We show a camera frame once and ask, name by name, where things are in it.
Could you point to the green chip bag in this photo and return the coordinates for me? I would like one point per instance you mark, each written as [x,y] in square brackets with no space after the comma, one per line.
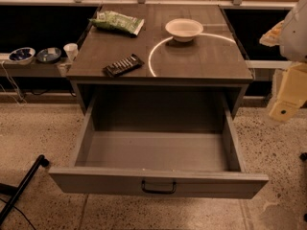
[115,21]

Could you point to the low side shelf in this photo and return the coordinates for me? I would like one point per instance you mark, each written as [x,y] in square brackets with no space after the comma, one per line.
[35,69]

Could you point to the black metal stand leg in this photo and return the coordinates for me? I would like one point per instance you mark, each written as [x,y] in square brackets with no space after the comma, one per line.
[14,192]

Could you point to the open grey top drawer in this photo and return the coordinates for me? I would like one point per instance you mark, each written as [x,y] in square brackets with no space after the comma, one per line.
[187,137]

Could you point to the white paper bowl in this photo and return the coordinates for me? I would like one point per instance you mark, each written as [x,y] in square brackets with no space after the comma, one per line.
[184,30]

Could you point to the white paper cup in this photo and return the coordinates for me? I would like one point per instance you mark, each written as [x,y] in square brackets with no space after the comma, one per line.
[71,50]

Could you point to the grey drawer cabinet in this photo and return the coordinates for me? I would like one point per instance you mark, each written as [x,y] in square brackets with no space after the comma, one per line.
[212,58]

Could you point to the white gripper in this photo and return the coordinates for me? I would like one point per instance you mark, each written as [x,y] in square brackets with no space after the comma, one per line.
[295,37]

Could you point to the blue white bowl left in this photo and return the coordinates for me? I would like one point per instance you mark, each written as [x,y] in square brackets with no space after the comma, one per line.
[22,56]

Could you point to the black drawer handle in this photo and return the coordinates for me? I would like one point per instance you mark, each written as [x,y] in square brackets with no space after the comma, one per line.
[158,188]

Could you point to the blue grey bowl right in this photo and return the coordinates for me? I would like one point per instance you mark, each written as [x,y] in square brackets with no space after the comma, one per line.
[49,55]

